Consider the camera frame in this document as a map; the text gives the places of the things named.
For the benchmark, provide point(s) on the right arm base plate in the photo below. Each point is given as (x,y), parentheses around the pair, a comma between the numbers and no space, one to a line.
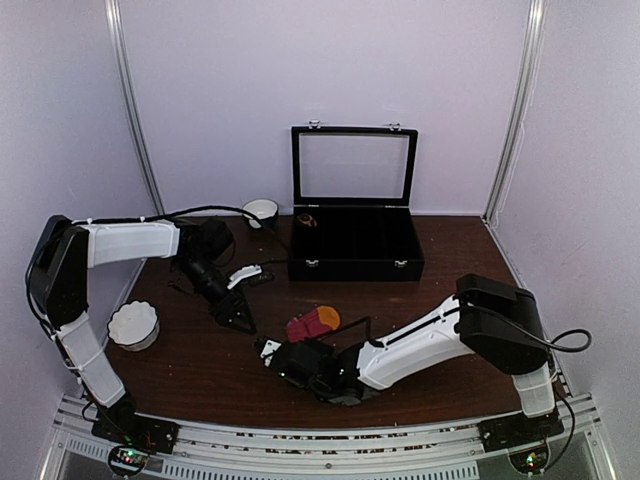
(517,429)

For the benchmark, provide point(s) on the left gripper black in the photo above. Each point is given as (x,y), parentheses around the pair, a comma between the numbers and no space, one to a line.
(224,309)

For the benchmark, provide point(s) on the right aluminium corner post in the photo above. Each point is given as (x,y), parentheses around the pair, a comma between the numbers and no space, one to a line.
(514,133)

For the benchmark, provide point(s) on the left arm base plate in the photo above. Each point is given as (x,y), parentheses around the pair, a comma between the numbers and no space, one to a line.
(123,425)

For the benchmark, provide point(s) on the aluminium front rail frame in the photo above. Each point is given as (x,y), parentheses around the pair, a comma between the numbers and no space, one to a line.
(446,450)

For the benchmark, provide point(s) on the black tan argyle sock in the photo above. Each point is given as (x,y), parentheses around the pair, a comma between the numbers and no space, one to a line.
(305,220)

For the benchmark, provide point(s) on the maroon orange-toed sock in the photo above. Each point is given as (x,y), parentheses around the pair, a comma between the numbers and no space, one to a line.
(321,320)

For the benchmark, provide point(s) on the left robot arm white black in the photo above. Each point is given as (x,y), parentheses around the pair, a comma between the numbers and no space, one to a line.
(56,284)

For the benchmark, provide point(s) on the left aluminium corner post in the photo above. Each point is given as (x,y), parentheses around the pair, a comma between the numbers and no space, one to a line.
(117,35)

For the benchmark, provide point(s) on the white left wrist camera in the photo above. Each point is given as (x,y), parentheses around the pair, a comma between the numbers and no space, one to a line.
(252,275)

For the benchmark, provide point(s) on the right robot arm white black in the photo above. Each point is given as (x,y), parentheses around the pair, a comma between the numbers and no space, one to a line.
(494,320)

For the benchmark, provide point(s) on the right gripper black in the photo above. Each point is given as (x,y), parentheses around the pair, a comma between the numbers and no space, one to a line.
(319,348)

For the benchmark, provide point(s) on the black display case glass lid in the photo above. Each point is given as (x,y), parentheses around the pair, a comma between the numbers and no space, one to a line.
(356,182)

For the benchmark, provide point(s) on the aluminium corner post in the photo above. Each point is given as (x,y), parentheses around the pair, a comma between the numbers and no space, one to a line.
(117,35)
(514,133)

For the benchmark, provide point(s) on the small white bowl dark rim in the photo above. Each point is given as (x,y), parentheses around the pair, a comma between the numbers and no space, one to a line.
(261,212)

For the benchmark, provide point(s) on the white fluted dish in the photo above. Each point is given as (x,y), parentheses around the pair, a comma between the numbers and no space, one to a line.
(134,326)

